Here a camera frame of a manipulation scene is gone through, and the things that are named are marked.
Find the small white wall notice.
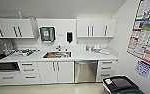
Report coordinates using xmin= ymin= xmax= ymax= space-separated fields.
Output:
xmin=134 ymin=59 xmax=150 ymax=78

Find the white drawer unit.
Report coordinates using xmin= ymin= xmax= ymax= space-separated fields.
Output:
xmin=97 ymin=59 xmax=119 ymax=83
xmin=19 ymin=61 xmax=42 ymax=84

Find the black built-in microwave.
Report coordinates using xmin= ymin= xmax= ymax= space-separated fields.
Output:
xmin=0 ymin=61 xmax=21 ymax=73

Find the wide white drawer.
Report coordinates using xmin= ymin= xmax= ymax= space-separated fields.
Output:
xmin=0 ymin=71 xmax=23 ymax=86

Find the black soap dispenser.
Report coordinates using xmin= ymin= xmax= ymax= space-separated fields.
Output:
xmin=66 ymin=31 xmax=74 ymax=44

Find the grey bin green lid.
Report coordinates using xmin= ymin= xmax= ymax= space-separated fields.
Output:
xmin=114 ymin=86 xmax=145 ymax=94

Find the chrome faucet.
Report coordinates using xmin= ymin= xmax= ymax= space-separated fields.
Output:
xmin=55 ymin=45 xmax=63 ymax=53

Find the white sink base cabinet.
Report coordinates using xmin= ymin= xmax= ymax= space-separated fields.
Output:
xmin=37 ymin=60 xmax=75 ymax=84

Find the steel kitchen sink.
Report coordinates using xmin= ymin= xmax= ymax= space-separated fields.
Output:
xmin=42 ymin=50 xmax=73 ymax=60

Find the grey bin black lid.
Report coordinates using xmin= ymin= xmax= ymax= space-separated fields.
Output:
xmin=101 ymin=75 xmax=140 ymax=94

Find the steel paper towel dispenser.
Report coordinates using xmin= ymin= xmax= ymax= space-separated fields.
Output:
xmin=39 ymin=26 xmax=56 ymax=43

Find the stainless steel dishwasher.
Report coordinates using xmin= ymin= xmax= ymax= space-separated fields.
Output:
xmin=74 ymin=59 xmax=99 ymax=84

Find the light blue bottle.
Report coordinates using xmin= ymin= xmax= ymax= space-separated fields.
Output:
xmin=18 ymin=11 xmax=24 ymax=20

